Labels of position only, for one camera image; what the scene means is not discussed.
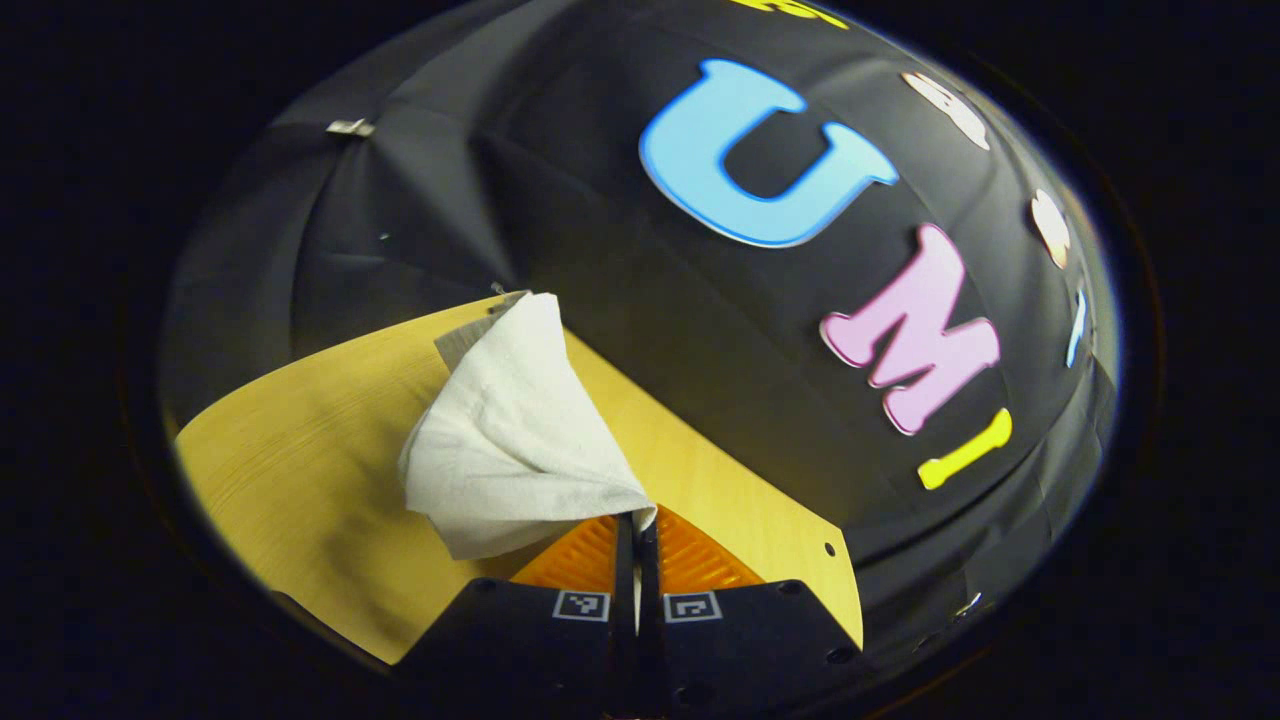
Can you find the white jeans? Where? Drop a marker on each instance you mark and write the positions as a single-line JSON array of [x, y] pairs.
[[510, 440]]

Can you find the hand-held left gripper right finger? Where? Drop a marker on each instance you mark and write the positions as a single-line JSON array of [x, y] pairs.
[[730, 650]]

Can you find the black backdrop cloth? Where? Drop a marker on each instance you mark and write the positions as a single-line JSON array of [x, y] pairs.
[[600, 320]]

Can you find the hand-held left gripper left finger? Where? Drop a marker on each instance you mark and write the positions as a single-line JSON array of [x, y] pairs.
[[540, 650]]

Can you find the white metal clip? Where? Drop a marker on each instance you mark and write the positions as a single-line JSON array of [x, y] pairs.
[[969, 604], [350, 127]]

